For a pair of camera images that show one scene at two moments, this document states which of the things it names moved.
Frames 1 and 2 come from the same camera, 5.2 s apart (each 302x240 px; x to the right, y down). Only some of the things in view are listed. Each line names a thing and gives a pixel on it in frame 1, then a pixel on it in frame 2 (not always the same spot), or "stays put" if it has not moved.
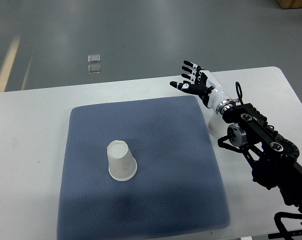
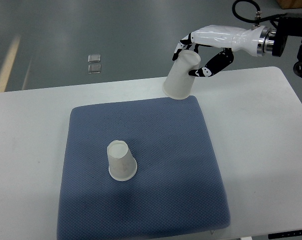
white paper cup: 217,125 → 179,83
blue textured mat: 178,187 stays put
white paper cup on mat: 122,166 stays put
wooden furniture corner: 294,4 stays put
